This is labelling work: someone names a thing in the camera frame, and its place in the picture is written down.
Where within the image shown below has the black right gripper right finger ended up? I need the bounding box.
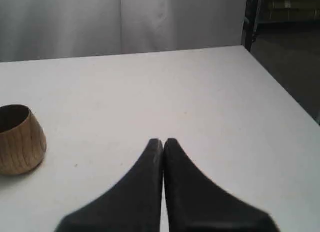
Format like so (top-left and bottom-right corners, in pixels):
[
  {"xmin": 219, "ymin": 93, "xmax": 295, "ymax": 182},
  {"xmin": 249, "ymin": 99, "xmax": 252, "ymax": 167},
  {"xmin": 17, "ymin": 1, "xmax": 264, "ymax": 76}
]
[{"xmin": 164, "ymin": 138, "xmax": 279, "ymax": 232}]

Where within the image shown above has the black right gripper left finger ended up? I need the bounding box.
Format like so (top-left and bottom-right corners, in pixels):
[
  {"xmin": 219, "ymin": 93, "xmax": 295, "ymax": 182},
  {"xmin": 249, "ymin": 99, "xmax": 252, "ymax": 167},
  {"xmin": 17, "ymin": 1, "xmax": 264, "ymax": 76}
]
[{"xmin": 56, "ymin": 139, "xmax": 164, "ymax": 232}]

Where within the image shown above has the brown wooden cup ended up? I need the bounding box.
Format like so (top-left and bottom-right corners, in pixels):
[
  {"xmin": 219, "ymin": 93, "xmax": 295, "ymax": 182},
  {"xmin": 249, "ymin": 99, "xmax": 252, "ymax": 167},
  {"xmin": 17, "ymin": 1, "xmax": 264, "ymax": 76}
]
[{"xmin": 0, "ymin": 104, "xmax": 47, "ymax": 176}]

